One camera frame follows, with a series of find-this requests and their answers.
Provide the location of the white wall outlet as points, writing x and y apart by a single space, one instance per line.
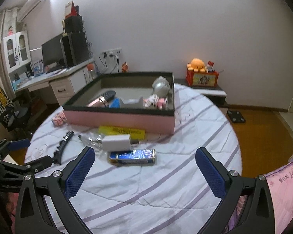
112 52

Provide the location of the white and silver round device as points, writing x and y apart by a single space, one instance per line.
161 86

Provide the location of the person's left forearm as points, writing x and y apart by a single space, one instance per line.
0 212

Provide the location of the blue and white box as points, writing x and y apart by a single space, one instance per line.
37 67

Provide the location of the white desk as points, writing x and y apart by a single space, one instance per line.
73 79

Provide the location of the black computer monitor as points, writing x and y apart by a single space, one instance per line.
52 51

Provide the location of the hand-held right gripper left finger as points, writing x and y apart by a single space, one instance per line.
79 173

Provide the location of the yellow highlighter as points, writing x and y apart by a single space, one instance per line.
122 131

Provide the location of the small toys in red box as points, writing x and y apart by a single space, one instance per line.
210 66

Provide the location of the white glass door cabinet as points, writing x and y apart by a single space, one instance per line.
15 51

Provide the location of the white charger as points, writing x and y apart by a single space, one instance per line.
117 143

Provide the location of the black hair clip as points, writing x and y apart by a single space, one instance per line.
63 146

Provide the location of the blue and gold battery pack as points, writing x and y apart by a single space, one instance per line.
133 157

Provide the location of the beige curtain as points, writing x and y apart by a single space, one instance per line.
0 48

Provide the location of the red printed toy box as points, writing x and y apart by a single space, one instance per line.
202 79

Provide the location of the leopard print garment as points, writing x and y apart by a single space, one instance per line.
1 112

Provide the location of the pink storage box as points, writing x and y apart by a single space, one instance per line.
124 120

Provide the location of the white air conditioner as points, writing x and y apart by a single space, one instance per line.
31 4

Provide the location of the black computer tower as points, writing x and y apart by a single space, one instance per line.
75 48

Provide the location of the small blue item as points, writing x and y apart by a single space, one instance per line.
114 103

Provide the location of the rose gold tube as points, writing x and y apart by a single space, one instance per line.
97 102

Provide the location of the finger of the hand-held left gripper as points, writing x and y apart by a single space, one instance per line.
20 144
42 162

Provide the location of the low black and white cabinet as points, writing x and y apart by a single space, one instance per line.
210 92

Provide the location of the black office chair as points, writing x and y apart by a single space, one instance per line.
24 117

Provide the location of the small white desk fan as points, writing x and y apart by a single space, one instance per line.
64 26

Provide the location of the pink and white toy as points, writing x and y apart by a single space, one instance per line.
155 102

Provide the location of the black bathroom scale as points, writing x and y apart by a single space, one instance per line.
236 116

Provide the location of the light blue box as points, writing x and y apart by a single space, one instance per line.
19 84

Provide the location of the water bottle with orange lid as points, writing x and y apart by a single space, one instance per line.
90 69

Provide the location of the small pink doll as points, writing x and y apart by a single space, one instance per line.
11 30

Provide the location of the desk calendar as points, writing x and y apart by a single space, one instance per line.
68 9

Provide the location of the white plastic holder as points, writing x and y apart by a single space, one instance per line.
131 103

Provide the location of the black hair straightener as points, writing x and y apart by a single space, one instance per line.
110 93

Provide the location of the clear plastic bag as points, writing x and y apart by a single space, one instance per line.
91 140

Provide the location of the pink bed cover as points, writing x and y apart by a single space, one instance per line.
278 195

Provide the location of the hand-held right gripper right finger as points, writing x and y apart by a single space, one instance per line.
211 173

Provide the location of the orange octopus plush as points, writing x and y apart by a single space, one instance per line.
197 65

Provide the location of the pink patterned small packet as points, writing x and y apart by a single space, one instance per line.
59 119

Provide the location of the black speaker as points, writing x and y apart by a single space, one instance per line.
74 24

